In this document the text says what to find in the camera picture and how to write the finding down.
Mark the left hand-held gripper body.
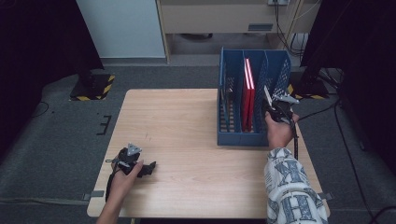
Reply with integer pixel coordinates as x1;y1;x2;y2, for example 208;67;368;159
106;143;144;177

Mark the blue plastic file rack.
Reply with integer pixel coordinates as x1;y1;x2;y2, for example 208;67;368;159
216;46;292;147

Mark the beige wooden cabinet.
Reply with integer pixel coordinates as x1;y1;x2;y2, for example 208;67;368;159
155;0;321;64

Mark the right hand-held gripper black cable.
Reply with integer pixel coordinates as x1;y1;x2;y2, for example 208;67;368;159
288;118;300;161

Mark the left hand-held gripper black cable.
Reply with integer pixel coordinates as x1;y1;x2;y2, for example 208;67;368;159
105;161;120;202

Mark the white partition panel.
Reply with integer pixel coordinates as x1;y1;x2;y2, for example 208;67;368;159
77;0;166;59

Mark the hand-held gripper black cable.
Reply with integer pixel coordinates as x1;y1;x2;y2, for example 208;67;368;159
105;161;120;202
288;118;300;161

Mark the striped black stand base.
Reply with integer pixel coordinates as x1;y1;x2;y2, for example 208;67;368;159
288;66;330;101
68;68;116;102

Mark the person's right hand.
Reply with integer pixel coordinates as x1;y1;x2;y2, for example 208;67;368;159
264;111;301;151

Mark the black cable bundle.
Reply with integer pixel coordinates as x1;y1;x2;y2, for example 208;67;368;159
273;0;309;59

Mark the white book with green leaf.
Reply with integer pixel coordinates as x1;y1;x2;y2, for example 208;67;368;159
263;85;275;108

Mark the person's left hand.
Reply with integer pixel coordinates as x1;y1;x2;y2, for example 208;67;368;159
106;159;145;205

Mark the black curtain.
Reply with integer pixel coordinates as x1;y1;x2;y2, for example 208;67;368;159
300;0;396;175
0;0;106;157

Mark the long black floor cable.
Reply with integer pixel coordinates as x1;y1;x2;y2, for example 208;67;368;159
298;99;375;220

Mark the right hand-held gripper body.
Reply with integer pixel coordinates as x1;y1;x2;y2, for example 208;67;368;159
270;93;301;124

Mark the looped black floor cable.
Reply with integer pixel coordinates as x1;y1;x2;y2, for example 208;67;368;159
29;101;50;119

